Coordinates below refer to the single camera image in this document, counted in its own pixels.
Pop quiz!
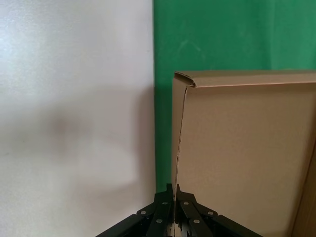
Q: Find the green table cloth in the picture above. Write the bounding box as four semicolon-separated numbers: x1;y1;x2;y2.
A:
152;0;316;196

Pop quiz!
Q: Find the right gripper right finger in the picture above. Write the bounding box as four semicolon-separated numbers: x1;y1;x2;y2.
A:
175;184;264;237

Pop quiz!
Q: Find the brown carton with round hole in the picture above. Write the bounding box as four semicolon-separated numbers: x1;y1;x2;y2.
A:
170;71;316;237

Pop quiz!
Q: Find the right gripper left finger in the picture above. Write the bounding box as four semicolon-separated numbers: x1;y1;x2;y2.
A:
95;183;174;237

